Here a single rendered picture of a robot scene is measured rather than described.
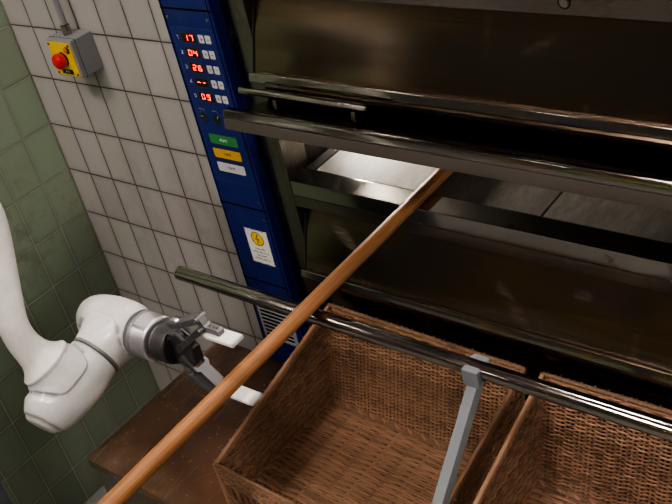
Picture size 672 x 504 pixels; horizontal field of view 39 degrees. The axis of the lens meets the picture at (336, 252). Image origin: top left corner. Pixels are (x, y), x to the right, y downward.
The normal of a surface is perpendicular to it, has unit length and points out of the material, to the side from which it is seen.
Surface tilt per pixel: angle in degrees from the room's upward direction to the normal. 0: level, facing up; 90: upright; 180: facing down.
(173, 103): 90
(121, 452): 0
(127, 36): 90
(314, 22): 70
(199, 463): 0
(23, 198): 90
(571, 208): 0
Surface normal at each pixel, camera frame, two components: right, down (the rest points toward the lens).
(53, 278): 0.79, 0.21
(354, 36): -0.62, 0.24
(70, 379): 0.48, -0.16
